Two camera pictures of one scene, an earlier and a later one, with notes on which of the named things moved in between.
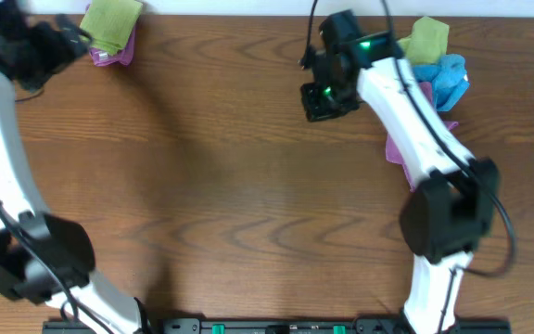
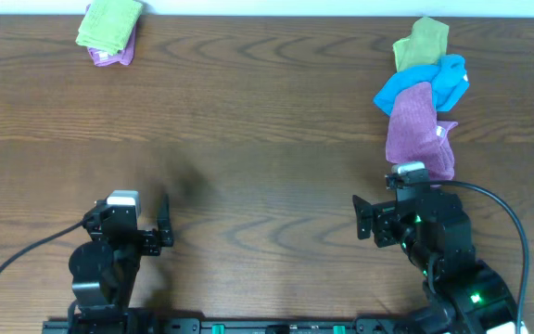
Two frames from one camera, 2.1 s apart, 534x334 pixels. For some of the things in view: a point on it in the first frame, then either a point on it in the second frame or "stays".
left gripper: x=69 y=35 → x=154 y=237
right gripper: x=320 y=105 → x=377 y=223
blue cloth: x=450 y=79 stays
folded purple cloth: x=123 y=57 stays
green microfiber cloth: x=111 y=24 stays
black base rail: x=273 y=327 stays
